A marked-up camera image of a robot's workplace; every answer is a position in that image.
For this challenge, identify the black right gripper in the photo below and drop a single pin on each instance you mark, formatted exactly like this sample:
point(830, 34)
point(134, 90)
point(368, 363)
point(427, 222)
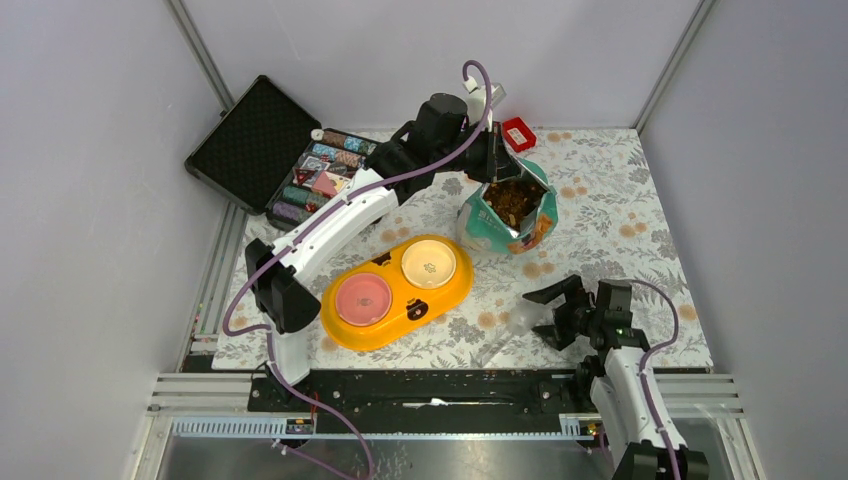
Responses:
point(572, 288)

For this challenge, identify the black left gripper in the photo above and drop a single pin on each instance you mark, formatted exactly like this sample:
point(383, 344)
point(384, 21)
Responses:
point(496, 163)

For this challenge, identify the clear plastic scoop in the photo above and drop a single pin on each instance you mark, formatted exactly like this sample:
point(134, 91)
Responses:
point(515, 346)

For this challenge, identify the green dog food bag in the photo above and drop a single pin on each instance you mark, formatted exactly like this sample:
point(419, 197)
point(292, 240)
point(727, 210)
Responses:
point(512, 216)

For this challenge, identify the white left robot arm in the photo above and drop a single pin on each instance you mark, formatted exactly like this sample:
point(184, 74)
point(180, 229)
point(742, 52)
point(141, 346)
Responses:
point(448, 135)

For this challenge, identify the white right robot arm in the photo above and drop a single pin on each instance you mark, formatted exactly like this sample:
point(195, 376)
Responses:
point(618, 378)

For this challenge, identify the yellow double pet bowl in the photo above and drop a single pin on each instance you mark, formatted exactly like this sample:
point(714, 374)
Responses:
point(396, 292)

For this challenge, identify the small red box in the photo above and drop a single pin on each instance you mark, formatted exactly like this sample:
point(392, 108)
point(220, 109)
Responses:
point(518, 135)

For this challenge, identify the floral table mat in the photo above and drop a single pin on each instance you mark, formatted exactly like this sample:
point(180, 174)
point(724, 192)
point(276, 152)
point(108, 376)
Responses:
point(611, 226)

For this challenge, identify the black poker chip case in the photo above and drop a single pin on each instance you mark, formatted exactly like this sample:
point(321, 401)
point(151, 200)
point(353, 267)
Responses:
point(271, 157)

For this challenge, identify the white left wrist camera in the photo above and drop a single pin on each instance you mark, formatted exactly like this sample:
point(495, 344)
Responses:
point(480, 104)

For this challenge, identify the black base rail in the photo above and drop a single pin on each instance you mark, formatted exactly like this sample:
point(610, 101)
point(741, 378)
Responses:
point(428, 402)

